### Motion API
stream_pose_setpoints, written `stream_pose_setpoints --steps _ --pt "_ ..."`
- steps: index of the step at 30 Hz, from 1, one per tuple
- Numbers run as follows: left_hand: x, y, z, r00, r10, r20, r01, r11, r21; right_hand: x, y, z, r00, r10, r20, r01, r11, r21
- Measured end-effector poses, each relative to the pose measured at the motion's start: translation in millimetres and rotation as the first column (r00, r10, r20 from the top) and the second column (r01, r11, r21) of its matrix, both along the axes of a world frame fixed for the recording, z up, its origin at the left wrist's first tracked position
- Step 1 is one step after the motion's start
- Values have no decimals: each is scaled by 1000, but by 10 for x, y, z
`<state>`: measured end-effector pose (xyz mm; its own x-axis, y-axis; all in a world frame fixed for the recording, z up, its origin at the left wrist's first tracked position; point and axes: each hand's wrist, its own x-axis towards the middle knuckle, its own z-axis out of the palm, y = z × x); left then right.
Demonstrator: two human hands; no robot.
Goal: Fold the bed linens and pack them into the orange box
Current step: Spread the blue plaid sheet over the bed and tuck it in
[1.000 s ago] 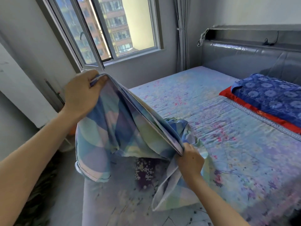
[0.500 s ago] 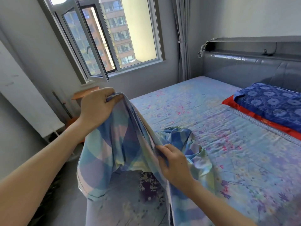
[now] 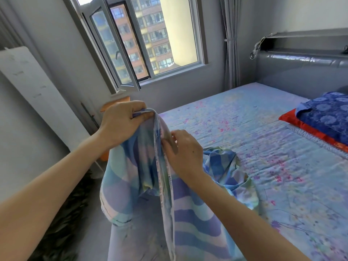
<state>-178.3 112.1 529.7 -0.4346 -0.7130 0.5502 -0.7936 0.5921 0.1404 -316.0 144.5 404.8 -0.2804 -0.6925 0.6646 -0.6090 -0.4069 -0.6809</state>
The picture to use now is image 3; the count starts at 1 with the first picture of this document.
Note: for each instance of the person's right hand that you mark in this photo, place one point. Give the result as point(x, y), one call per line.
point(185, 157)

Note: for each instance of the person's right forearm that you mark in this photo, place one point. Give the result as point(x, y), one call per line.
point(244, 225)

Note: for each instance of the grey curtain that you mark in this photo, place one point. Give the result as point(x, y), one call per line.
point(231, 40)

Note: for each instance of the clip-on bed lamp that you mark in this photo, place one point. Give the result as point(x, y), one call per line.
point(256, 50)

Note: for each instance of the grey padded headboard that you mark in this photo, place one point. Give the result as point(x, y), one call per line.
point(304, 73)

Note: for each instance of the red blue cloth item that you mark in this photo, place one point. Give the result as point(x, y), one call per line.
point(326, 116)

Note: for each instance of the green leafy plant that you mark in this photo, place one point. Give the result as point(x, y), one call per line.
point(62, 225)

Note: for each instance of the person's left hand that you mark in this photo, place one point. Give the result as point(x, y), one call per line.
point(122, 123)

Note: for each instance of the person's left forearm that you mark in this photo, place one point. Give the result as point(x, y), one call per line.
point(49, 198)

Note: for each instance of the blue floral patterned sheet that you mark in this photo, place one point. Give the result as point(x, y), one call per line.
point(261, 138)

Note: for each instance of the white framed window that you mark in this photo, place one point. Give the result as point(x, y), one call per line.
point(157, 35)

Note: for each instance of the white bed sheet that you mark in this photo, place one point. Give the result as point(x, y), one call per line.
point(130, 176)

